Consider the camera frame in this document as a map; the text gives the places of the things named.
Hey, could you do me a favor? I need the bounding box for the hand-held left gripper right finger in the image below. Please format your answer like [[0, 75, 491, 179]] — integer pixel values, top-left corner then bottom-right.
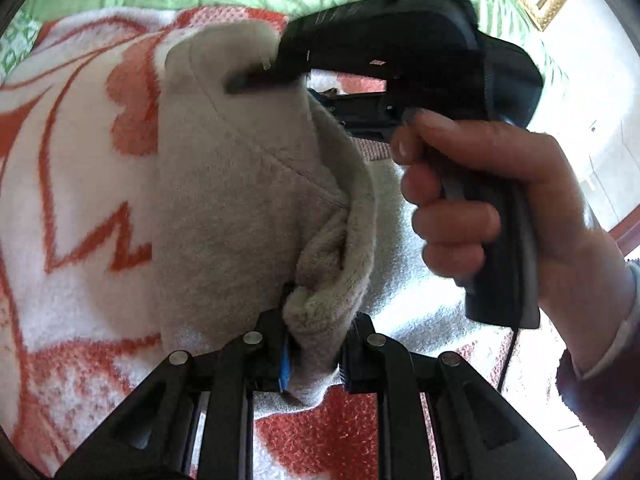
[[340, 312, 577, 480]]

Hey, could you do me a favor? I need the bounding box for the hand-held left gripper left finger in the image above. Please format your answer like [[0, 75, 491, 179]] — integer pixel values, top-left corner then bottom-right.
[[54, 284, 297, 480]]

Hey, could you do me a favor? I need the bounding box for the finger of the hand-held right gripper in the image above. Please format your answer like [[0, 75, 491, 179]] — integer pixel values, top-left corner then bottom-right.
[[224, 7, 396, 95], [306, 87, 403, 142]]

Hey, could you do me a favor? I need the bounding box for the grey knit sweater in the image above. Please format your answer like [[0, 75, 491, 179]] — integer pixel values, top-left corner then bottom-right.
[[152, 20, 506, 408]]

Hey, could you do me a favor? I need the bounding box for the person's right forearm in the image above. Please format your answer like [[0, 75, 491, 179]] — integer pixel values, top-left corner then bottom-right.
[[539, 255, 640, 461]]

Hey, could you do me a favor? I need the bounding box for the person's right hand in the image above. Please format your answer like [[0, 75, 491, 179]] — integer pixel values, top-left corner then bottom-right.
[[390, 109, 627, 332]]

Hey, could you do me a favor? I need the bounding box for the orange and white blanket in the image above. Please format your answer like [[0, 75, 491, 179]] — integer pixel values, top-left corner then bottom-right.
[[0, 5, 521, 480]]

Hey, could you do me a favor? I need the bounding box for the green checkered small pillow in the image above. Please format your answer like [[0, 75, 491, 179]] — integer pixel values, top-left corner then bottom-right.
[[0, 12, 45, 82]]

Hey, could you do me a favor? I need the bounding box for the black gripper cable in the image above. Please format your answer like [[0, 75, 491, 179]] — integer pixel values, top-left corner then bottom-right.
[[497, 326, 521, 396]]

